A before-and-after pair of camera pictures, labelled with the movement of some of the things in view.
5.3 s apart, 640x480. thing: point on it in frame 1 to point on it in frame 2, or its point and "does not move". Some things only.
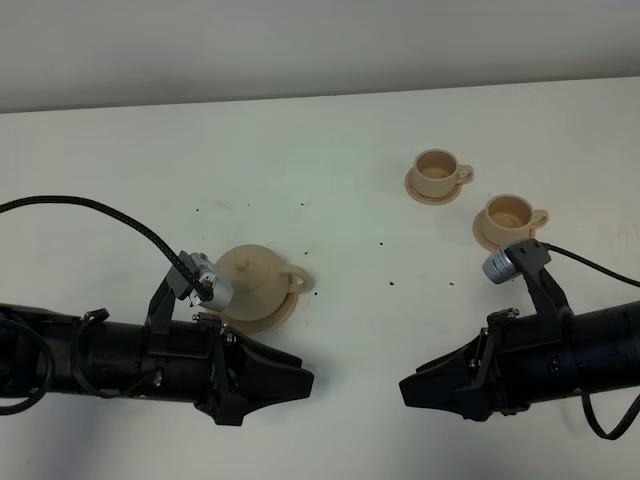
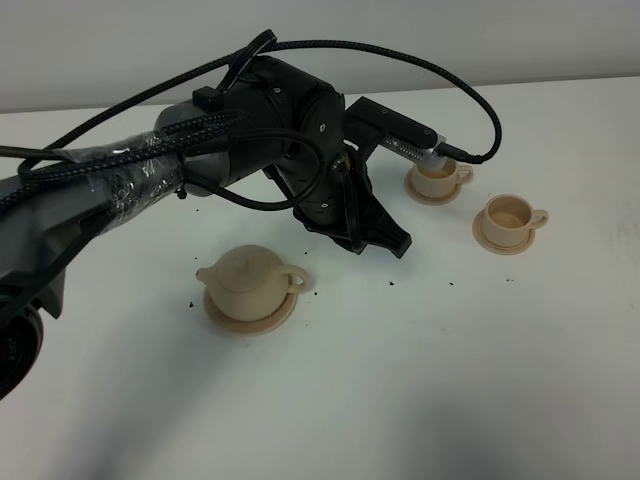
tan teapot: [261, 282] does not move
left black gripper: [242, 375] to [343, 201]
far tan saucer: [414, 194] does not move
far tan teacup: [437, 172] does not move
